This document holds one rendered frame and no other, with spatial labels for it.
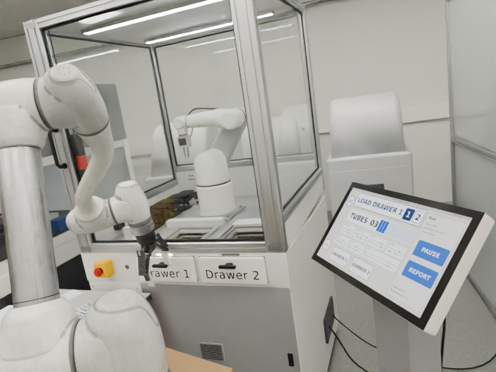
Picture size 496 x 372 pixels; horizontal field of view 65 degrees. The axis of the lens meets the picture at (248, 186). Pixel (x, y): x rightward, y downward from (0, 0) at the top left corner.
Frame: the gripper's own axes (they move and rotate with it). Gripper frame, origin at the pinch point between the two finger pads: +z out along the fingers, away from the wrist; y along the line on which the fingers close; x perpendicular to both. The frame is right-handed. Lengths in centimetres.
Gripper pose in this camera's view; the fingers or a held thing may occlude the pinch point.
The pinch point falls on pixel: (159, 273)
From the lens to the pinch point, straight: 168.3
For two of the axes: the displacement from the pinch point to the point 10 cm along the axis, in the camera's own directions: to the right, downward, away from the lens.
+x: -9.3, 0.6, 3.6
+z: 2.1, 8.9, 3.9
